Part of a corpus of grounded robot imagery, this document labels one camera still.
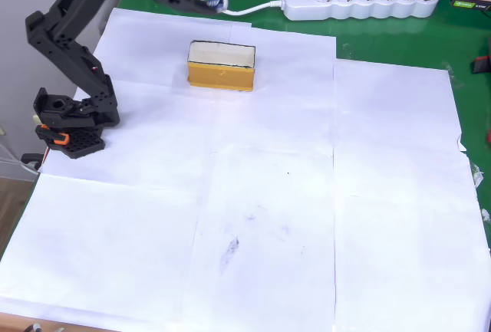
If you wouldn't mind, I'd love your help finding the yellow box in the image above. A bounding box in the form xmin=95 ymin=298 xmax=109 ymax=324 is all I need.
xmin=186 ymin=39 xmax=257 ymax=94

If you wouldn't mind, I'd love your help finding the white paper sheet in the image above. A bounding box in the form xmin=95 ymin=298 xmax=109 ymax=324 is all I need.
xmin=39 ymin=77 xmax=218 ymax=189
xmin=182 ymin=147 xmax=338 ymax=332
xmin=100 ymin=7 xmax=253 ymax=91
xmin=0 ymin=173 xmax=203 ymax=332
xmin=332 ymin=151 xmax=491 ymax=332
xmin=209 ymin=24 xmax=338 ymax=159
xmin=332 ymin=58 xmax=468 ymax=199

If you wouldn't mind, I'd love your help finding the white power strip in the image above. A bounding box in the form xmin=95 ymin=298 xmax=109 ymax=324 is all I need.
xmin=282 ymin=0 xmax=440 ymax=21

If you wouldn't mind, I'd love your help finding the black orange table clamp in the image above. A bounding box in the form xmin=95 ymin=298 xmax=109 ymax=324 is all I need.
xmin=21 ymin=123 xmax=71 ymax=172

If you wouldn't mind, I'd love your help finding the white power strip cable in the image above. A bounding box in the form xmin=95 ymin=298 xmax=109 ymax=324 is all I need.
xmin=220 ymin=0 xmax=287 ymax=16

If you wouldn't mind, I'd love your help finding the thin white cable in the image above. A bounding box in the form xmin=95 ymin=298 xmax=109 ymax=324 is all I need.
xmin=0 ymin=142 xmax=39 ymax=175

